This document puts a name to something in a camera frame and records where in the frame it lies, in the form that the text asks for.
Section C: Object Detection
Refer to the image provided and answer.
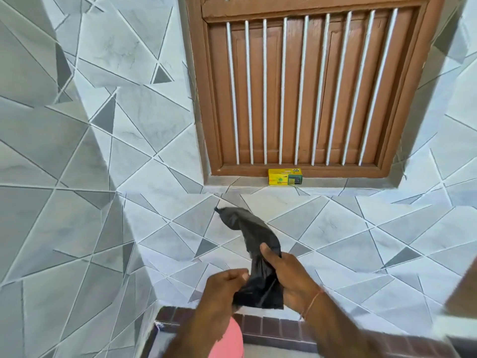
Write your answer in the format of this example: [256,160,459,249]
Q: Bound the person's left hand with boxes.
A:
[193,268,249,329]

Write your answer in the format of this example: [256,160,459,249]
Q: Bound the person's right hand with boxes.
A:
[259,243,323,314]

